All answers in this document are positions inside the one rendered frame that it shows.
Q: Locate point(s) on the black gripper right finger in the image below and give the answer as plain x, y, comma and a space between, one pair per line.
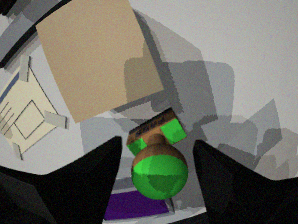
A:
234, 194

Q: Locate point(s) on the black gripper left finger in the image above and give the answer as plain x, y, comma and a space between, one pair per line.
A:
75, 194

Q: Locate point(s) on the cream inspection card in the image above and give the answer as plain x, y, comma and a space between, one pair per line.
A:
26, 114

